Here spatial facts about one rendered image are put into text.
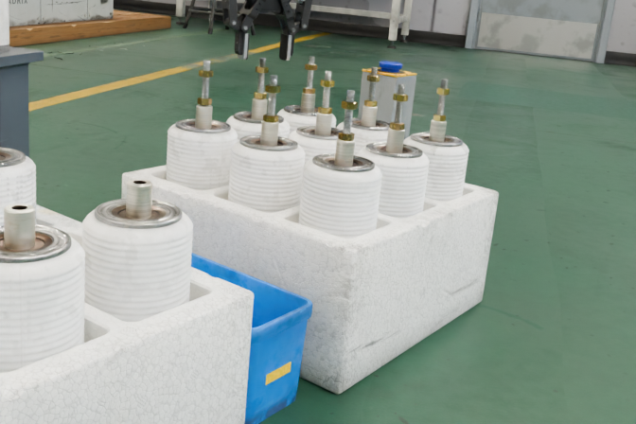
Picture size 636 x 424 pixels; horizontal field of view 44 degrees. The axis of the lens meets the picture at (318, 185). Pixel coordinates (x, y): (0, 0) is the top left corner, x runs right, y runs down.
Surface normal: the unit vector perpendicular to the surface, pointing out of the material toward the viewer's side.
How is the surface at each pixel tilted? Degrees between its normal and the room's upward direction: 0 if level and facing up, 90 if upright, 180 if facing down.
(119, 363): 90
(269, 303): 88
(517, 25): 90
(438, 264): 90
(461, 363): 0
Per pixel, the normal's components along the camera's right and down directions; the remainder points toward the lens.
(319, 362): -0.59, 0.16
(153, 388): 0.80, 0.23
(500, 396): 0.09, -0.96
